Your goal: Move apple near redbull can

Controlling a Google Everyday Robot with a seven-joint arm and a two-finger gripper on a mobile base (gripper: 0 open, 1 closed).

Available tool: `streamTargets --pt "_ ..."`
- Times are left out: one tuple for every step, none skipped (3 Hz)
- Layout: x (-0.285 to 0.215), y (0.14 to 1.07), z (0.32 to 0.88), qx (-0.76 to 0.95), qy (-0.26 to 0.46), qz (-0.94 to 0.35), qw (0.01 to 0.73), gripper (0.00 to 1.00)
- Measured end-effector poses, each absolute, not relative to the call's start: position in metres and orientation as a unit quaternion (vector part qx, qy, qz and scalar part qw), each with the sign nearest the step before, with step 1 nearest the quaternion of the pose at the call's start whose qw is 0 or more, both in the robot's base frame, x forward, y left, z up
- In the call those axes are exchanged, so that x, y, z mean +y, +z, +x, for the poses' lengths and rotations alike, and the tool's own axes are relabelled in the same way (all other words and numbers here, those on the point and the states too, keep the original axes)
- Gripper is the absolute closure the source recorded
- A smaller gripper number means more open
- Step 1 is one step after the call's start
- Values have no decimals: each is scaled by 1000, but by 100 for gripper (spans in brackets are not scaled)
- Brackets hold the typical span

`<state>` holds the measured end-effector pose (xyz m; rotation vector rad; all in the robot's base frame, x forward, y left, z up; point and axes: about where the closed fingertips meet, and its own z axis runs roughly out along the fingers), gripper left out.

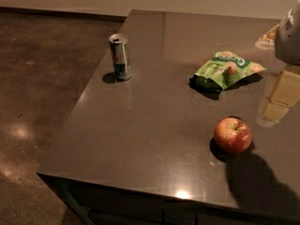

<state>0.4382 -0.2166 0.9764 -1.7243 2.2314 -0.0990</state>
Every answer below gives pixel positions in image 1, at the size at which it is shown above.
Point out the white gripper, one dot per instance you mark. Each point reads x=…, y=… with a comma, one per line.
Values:
x=290, y=37

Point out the red apple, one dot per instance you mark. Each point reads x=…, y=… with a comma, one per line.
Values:
x=232, y=135

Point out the silver blue redbull can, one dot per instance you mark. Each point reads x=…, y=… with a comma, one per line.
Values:
x=120, y=58

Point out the yellow snack bag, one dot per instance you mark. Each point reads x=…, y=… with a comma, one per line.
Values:
x=267, y=41

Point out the green snack bag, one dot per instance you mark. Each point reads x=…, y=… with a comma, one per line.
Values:
x=224, y=70

